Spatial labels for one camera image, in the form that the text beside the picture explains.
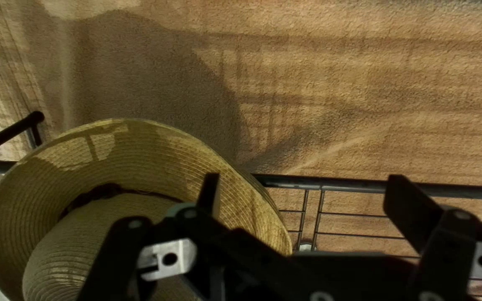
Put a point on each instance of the tan woven table cloth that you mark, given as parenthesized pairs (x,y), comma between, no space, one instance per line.
(335,88)

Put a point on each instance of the straw sun hat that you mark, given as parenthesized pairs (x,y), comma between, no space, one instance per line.
(141,167)

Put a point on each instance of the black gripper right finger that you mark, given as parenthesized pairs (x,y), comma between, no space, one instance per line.
(447,244)

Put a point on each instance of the black metal shoe rack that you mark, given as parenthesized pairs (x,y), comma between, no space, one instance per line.
(330,184)

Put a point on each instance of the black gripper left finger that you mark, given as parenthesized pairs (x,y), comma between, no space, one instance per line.
(141,261)

